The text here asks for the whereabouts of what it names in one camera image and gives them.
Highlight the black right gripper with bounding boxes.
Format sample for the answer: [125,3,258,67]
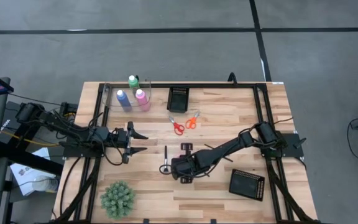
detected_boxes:
[171,142,203,184]

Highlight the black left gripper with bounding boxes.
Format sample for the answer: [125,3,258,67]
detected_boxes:
[115,121,149,165]

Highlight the black fluffy round brush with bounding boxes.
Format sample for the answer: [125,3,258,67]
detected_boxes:
[163,145,170,174]

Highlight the red handled scissors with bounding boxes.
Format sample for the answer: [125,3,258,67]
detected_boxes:
[168,115,186,136]

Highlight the pink paint bottle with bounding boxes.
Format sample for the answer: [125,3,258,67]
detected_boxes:
[135,89,151,113]

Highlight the blue paint bottle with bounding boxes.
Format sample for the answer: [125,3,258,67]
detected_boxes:
[116,90,134,113]

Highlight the orange handled scissors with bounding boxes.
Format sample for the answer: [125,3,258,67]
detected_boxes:
[185,110,201,130]

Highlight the clear plastic bin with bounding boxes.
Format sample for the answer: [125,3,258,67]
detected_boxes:
[101,77,153,113]

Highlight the green paint bottle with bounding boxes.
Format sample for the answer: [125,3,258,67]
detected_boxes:
[127,75,140,96]

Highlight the small black mesh tray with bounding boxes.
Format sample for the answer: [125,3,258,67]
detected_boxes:
[166,86,190,114]

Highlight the green artificial potted plant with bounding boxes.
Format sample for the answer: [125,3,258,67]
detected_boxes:
[99,181,136,218]

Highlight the large black mesh tray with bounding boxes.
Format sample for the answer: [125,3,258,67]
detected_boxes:
[228,168,266,202]

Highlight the black controller box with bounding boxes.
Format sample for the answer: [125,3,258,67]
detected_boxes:
[59,101,79,115]

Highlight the black support beam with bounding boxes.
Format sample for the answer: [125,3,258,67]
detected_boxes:
[0,146,64,175]

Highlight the black case white lettering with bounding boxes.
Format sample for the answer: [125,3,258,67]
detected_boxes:
[0,101,35,133]

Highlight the black metal table frame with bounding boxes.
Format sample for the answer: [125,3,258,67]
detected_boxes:
[53,81,323,224]

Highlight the thick black cable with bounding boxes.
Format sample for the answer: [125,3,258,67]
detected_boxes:
[59,157,83,217]

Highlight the yellow cable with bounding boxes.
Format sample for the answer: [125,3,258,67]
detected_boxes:
[1,129,60,147]

